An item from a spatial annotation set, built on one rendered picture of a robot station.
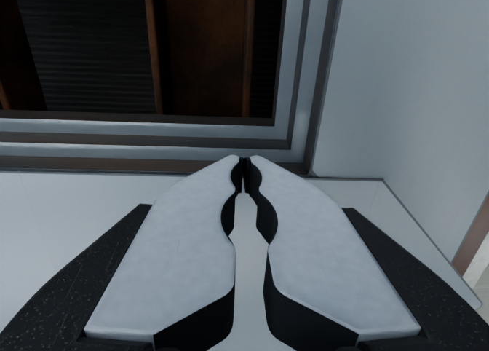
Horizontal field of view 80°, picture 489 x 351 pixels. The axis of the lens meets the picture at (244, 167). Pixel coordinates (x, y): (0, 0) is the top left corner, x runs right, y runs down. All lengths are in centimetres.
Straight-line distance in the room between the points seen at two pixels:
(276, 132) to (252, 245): 6
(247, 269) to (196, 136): 8
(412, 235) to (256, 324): 11
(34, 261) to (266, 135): 14
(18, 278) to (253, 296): 13
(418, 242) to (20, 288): 22
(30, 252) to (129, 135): 8
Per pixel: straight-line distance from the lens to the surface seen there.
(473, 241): 25
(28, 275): 21
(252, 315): 20
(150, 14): 25
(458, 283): 22
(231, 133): 15
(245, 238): 16
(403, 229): 17
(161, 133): 16
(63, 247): 18
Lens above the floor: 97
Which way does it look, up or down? 61 degrees down
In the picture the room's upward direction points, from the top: 176 degrees clockwise
